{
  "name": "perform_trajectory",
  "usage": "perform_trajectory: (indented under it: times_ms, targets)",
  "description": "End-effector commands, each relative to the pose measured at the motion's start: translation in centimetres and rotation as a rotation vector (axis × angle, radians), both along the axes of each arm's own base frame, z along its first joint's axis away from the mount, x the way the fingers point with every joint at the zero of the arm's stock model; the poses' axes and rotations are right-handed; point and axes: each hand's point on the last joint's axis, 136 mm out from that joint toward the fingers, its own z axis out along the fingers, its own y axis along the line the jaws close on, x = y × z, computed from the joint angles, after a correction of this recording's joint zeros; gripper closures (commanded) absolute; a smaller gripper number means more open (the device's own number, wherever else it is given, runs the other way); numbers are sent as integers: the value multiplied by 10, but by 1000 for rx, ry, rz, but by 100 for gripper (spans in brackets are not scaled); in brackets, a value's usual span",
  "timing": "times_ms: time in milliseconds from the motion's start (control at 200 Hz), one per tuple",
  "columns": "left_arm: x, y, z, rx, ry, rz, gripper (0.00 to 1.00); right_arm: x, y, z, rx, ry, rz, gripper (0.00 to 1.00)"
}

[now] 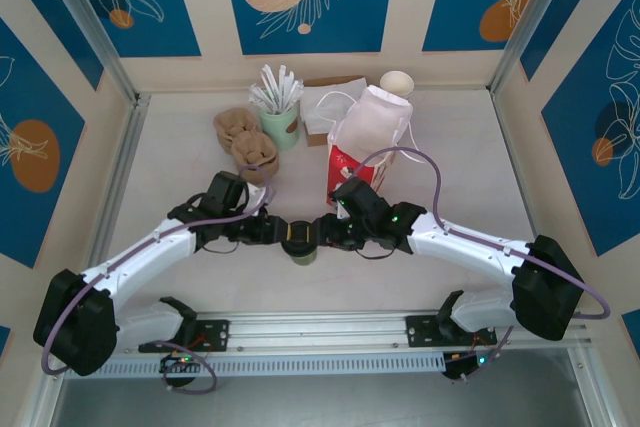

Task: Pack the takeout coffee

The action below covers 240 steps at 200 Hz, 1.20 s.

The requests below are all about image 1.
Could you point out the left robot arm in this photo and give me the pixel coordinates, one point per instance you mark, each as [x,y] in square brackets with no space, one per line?
[135,262]

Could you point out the green cup with black lid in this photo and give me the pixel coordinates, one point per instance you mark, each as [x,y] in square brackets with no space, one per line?
[299,247]

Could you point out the aluminium side rail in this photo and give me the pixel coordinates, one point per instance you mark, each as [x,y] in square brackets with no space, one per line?
[120,162]

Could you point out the aluminium frame post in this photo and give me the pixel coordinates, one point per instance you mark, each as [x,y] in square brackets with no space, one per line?
[95,32]
[592,392]
[37,407]
[526,22]

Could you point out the mint green holder cup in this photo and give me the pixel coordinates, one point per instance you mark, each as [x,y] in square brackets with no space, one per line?
[280,129]

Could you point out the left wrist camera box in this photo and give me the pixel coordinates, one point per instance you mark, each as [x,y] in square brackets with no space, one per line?
[257,197]

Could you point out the stack of pulp cup carriers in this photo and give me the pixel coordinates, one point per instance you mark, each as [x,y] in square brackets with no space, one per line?
[245,122]

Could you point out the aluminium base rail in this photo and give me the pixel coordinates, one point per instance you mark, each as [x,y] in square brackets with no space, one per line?
[320,327]

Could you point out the brown cardboard napkin box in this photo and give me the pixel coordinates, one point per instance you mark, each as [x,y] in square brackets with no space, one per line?
[315,139]

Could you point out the grey metal plate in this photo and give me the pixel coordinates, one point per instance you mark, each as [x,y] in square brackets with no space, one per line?
[320,404]

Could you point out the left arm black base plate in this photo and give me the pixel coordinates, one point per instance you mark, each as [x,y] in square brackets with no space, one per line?
[215,334]

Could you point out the red and white paper bag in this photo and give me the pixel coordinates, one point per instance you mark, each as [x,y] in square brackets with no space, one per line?
[375,117]

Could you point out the white paper napkins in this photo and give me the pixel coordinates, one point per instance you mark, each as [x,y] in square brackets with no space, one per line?
[310,107]

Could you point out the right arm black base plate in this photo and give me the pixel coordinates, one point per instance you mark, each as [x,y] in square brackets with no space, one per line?
[422,329]

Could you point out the stack of white paper cups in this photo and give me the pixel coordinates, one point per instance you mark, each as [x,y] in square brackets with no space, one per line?
[396,81]

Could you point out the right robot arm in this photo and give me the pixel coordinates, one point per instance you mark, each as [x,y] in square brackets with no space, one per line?
[475,247]

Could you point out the paper-wrapped straw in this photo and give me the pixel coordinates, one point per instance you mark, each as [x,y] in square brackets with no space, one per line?
[283,84]
[291,89]
[260,97]
[270,84]
[298,89]

